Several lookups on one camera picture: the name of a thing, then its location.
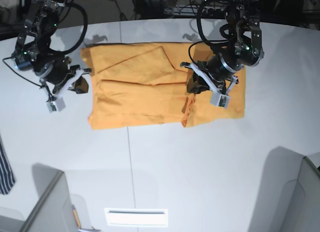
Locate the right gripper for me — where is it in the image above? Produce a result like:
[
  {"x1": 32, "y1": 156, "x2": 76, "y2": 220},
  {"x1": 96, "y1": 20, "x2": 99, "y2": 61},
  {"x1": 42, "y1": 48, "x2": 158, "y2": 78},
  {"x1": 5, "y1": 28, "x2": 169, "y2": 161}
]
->
[{"x1": 37, "y1": 57, "x2": 92, "y2": 101}]

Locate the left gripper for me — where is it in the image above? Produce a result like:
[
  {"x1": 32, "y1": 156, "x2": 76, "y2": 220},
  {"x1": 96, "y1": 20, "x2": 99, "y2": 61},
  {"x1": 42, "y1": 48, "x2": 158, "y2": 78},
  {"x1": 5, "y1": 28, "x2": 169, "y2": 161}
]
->
[{"x1": 186, "y1": 54, "x2": 245, "y2": 95}]

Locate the orange T-shirt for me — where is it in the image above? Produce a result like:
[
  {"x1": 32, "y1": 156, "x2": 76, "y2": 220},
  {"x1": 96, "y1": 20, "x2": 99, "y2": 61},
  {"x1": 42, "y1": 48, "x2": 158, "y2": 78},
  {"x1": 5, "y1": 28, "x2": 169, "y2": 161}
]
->
[{"x1": 80, "y1": 43, "x2": 246, "y2": 129}]

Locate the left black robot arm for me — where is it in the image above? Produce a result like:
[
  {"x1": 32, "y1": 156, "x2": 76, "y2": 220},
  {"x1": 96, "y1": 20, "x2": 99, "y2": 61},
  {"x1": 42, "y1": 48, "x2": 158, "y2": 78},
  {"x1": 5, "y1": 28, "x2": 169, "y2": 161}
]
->
[{"x1": 187, "y1": 0, "x2": 264, "y2": 95}]

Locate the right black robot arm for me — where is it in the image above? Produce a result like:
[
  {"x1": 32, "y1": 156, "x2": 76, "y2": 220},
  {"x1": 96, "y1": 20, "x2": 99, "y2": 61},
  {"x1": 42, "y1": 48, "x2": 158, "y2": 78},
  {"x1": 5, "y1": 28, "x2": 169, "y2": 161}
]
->
[{"x1": 2, "y1": 0, "x2": 91, "y2": 102}]

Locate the navy white striped shirt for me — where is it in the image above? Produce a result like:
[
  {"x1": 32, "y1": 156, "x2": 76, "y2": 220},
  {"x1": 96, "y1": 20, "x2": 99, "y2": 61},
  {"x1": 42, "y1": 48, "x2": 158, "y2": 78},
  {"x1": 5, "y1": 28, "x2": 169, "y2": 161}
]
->
[{"x1": 0, "y1": 140, "x2": 16, "y2": 195}]

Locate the black power strip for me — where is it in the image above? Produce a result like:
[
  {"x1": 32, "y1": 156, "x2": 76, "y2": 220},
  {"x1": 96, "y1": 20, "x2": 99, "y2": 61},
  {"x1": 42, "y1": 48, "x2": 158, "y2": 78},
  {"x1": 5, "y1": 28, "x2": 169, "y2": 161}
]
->
[{"x1": 164, "y1": 6, "x2": 226, "y2": 17}]

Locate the left grey bin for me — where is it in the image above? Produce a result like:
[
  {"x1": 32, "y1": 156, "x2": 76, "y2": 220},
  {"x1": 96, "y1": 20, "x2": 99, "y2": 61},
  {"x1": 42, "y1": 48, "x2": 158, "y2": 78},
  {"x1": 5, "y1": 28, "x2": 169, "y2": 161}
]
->
[{"x1": 0, "y1": 170, "x2": 99, "y2": 231}]

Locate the grey bin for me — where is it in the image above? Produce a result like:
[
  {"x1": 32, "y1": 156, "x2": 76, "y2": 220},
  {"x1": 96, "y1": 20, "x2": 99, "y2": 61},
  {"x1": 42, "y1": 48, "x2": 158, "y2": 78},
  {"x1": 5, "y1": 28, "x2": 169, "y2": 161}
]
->
[
  {"x1": 248, "y1": 156, "x2": 320, "y2": 231},
  {"x1": 0, "y1": 170, "x2": 99, "y2": 231}
]

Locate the white paper label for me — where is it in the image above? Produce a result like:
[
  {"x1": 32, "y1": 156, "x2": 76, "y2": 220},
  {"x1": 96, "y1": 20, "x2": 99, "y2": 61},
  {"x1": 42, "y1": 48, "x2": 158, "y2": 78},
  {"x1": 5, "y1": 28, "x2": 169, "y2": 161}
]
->
[{"x1": 104, "y1": 208, "x2": 169, "y2": 227}]

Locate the right grey bin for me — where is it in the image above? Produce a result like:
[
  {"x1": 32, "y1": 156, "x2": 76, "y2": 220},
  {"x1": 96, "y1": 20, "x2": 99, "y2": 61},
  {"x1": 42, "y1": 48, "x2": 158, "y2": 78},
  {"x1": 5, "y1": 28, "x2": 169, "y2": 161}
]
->
[{"x1": 248, "y1": 156, "x2": 320, "y2": 231}]

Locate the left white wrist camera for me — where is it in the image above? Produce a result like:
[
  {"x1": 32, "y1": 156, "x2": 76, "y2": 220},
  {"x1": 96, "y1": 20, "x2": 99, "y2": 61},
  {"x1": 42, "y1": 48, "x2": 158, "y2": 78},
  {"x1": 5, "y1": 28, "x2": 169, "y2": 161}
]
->
[{"x1": 210, "y1": 92, "x2": 230, "y2": 109}]

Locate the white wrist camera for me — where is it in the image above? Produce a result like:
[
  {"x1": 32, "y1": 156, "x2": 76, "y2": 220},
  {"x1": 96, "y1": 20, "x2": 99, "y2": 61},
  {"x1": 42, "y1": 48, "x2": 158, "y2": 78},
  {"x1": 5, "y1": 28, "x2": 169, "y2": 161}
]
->
[
  {"x1": 46, "y1": 98, "x2": 66, "y2": 113},
  {"x1": 210, "y1": 92, "x2": 230, "y2": 109}
]

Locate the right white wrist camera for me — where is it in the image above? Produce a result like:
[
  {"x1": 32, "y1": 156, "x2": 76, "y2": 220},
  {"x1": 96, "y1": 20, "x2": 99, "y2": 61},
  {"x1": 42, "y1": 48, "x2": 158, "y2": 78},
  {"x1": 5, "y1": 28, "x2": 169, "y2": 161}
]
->
[{"x1": 46, "y1": 98, "x2": 66, "y2": 113}]

